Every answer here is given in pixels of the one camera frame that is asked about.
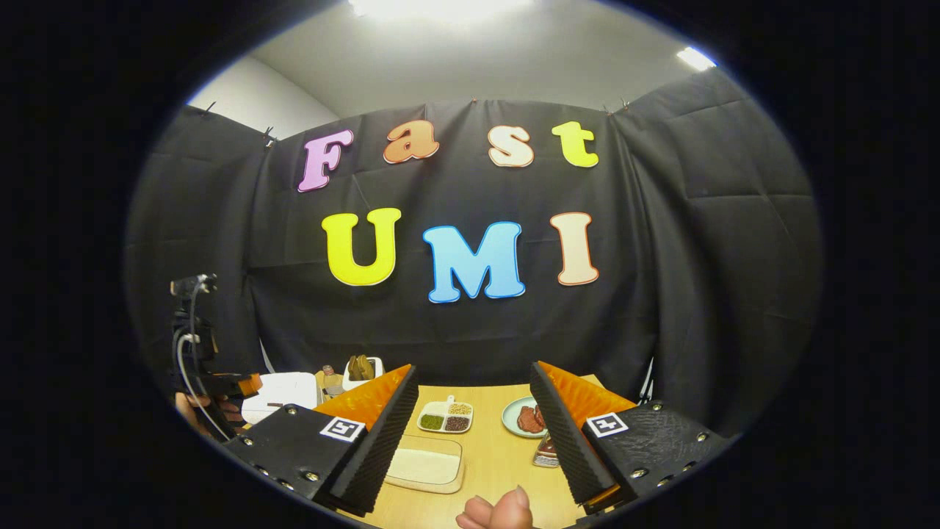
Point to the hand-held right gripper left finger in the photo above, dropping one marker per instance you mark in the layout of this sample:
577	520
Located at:
382	448

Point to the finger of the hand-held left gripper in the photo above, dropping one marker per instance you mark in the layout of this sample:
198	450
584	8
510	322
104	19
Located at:
235	385

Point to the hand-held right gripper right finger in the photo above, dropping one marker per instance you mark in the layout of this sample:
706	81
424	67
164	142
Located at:
565	441

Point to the white rice cooker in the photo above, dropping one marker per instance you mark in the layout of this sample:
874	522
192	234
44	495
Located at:
283	389

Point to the reddish brown meat piece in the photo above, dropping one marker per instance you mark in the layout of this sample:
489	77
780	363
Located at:
526	419
541	415

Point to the clear rectangular tray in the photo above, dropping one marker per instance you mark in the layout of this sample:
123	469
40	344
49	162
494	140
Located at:
426	466

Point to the green mung beans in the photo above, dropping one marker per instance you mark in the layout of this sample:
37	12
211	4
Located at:
432	422

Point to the pale green plate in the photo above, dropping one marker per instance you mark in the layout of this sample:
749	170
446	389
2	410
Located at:
509	417

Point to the white toaster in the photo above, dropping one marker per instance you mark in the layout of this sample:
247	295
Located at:
351	386

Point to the white divided grain tray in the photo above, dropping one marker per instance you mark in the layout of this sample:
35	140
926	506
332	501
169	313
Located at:
446	415

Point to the dark red beans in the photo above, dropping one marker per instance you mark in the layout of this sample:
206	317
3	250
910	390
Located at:
457	424

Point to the brown toast slice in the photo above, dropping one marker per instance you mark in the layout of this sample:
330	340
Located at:
353	367
366	367

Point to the clear water bottle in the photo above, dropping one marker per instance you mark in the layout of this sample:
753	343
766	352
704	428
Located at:
329	380

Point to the yellow soybeans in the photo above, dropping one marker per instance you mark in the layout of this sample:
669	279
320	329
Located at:
460	408

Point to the white tripod stand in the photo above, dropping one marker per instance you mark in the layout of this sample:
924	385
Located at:
646	382

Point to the black cloth clip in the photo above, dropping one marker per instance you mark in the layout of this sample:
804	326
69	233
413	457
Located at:
209	109
269	137

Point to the large ceiling light panel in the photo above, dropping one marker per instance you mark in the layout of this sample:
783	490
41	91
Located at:
440	7

